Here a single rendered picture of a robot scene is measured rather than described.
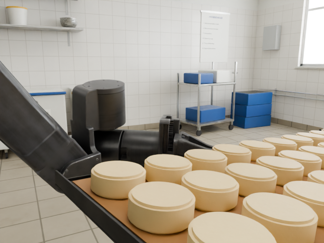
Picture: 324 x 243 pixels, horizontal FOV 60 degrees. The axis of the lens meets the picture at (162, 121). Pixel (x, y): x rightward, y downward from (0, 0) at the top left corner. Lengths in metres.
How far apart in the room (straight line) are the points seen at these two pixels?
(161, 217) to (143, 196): 0.02
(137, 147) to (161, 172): 0.13
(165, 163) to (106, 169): 0.06
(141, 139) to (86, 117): 0.08
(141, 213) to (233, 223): 0.06
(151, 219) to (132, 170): 0.07
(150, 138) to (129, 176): 0.16
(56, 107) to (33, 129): 3.32
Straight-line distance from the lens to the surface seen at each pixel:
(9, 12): 4.07
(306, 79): 5.26
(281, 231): 0.21
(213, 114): 4.62
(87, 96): 0.37
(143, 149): 0.39
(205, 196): 0.23
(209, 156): 0.32
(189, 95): 5.09
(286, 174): 0.33
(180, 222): 0.20
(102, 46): 4.43
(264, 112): 5.27
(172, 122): 0.42
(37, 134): 0.34
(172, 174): 0.28
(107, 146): 0.41
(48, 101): 3.64
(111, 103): 0.38
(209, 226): 0.18
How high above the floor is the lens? 1.11
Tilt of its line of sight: 12 degrees down
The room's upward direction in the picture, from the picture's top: straight up
